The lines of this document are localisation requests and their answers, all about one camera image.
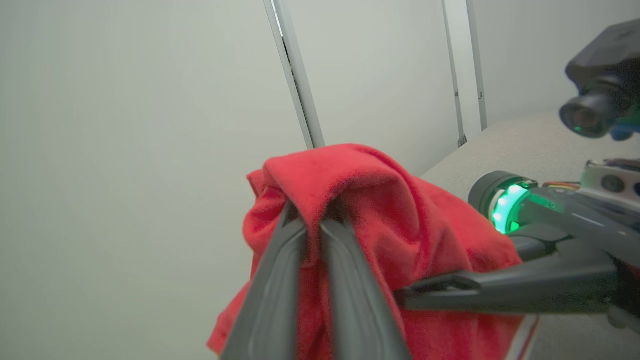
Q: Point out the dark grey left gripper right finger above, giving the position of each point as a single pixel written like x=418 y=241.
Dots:
x=357 y=305

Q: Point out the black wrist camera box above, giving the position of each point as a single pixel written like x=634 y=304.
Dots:
x=605 y=80

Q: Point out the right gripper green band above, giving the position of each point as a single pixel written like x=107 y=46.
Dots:
x=575 y=212

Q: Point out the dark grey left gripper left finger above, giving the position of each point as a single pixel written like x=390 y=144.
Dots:
x=272 y=295

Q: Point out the red cloth garment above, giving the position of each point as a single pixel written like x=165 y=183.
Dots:
x=425 y=225

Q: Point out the wide grey metal frame post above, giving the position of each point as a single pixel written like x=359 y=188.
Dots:
x=295 y=75

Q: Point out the silver camera mount bracket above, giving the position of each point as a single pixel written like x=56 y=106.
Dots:
x=612 y=177

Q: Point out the thin grey metal frame post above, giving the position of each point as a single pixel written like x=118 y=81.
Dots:
x=454 y=75
x=477 y=65

